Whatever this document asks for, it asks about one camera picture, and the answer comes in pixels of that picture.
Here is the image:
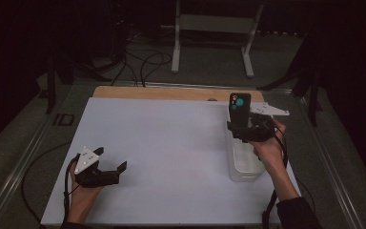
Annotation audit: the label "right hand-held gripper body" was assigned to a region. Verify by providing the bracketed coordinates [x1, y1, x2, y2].
[232, 101, 291, 143]

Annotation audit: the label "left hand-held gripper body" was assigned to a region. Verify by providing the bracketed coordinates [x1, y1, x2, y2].
[73, 146, 121, 189]

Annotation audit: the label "black phone case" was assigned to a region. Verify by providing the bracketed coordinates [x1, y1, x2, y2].
[229, 92, 253, 131]

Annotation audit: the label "long white plastic bin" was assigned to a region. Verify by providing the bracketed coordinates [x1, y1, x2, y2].
[226, 103, 267, 183]

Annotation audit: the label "person's right hand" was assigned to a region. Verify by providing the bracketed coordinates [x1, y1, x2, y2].
[248, 118, 288, 170]

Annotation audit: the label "person's left hand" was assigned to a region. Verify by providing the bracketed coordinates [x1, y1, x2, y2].
[67, 160, 105, 223]

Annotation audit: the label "white table mat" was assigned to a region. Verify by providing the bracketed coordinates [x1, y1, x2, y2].
[40, 96, 312, 227]

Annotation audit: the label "black tripod stand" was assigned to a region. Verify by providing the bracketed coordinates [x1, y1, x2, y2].
[256, 31, 324, 128]
[36, 53, 112, 115]

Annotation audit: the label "white metal stand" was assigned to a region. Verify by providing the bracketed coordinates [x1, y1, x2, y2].
[161, 0, 265, 79]

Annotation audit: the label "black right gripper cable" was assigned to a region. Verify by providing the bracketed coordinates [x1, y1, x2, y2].
[261, 125, 290, 229]

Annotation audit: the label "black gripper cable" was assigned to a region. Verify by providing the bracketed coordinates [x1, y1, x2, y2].
[62, 156, 80, 224]
[261, 125, 290, 229]

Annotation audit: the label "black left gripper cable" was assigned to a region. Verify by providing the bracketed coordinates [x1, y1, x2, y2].
[62, 156, 80, 224]

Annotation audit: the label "black rectangular floor frame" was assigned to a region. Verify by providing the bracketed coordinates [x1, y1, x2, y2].
[52, 113, 75, 127]

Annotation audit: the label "metal floor rail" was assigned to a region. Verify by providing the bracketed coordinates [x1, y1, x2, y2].
[0, 85, 77, 229]
[295, 94, 366, 229]

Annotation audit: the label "thin black floor cable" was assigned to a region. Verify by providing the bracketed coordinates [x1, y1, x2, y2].
[20, 141, 72, 225]

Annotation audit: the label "black floor cables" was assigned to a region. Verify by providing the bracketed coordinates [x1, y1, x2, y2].
[109, 31, 174, 88]

